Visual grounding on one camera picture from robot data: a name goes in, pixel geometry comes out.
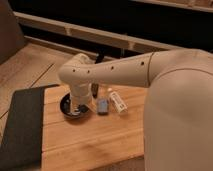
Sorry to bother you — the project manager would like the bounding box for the black ceramic bowl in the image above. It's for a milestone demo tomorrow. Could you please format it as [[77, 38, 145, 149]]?
[[60, 93, 90, 119]]

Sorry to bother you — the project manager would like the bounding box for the blue grey sponge block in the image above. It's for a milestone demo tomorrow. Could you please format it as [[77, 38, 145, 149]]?
[[97, 98, 109, 115]]

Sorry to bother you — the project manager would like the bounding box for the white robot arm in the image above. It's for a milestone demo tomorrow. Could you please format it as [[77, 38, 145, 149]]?
[[58, 48, 213, 171]]

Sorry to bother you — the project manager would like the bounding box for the dark grey cloth mat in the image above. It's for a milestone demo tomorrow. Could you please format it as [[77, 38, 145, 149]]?
[[0, 84, 56, 171]]

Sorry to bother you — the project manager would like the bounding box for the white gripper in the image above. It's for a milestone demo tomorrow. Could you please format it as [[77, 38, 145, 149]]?
[[70, 84, 92, 111]]

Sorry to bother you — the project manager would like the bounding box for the small black rectangular box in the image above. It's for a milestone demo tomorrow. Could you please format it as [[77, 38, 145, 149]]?
[[91, 83, 99, 98]]

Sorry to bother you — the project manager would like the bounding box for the clear plastic bottle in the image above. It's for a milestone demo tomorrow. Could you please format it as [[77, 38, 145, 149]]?
[[107, 88, 127, 114]]

